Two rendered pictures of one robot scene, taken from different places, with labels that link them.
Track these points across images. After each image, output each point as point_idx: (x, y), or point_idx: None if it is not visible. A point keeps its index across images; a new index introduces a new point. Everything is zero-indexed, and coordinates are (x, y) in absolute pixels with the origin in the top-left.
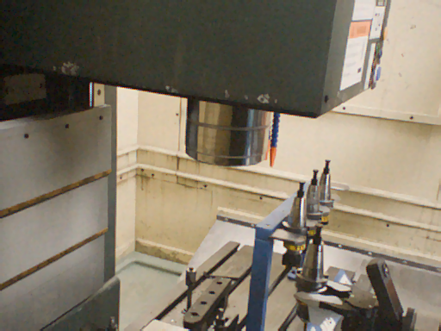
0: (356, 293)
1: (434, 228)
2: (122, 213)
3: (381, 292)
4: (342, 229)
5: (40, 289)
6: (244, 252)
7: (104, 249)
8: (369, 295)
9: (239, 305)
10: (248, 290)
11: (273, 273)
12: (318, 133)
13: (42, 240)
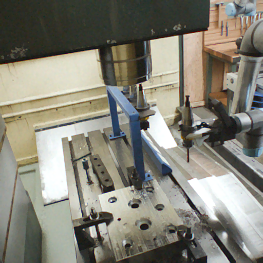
0: (207, 121)
1: (144, 88)
2: None
3: (224, 114)
4: (104, 107)
5: (15, 223)
6: (76, 139)
7: None
8: (211, 119)
9: (108, 164)
10: (102, 155)
11: (101, 141)
12: (75, 62)
13: (5, 192)
